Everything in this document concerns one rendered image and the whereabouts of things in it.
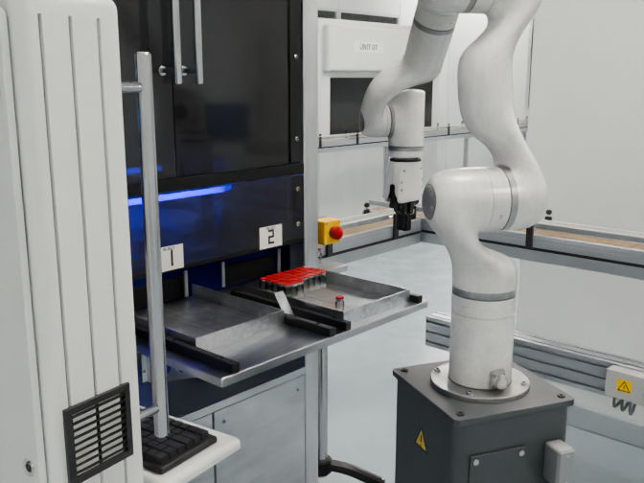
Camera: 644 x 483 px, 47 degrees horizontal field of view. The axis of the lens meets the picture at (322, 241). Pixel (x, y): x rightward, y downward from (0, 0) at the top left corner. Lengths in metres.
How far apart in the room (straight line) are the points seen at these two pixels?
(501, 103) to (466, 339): 0.44
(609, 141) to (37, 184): 2.45
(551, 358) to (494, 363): 1.25
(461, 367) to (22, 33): 0.94
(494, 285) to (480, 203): 0.16
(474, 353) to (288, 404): 0.93
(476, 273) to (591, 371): 1.30
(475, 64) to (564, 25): 1.82
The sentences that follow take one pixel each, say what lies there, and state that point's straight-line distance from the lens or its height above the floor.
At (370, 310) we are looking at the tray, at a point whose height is 0.90.
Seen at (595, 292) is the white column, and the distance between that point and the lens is 3.21.
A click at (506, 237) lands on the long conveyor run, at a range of 2.63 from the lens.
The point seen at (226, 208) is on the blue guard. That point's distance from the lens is 1.92.
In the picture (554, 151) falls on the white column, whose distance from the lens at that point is 3.20.
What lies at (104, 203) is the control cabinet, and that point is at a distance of 1.07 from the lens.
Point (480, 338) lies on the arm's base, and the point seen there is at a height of 0.97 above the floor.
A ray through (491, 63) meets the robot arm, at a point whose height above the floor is 1.47.
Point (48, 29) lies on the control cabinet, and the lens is 1.01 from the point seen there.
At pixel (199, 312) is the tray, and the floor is 0.88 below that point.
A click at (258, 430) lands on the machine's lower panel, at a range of 2.19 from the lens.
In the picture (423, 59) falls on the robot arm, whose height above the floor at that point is 1.48.
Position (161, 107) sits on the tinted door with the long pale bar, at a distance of 1.79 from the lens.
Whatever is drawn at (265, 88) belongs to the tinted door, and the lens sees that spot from 2.00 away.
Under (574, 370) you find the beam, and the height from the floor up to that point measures 0.49.
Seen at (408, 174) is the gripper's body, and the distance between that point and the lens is 1.78.
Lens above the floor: 1.44
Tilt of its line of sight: 12 degrees down
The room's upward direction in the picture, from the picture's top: straight up
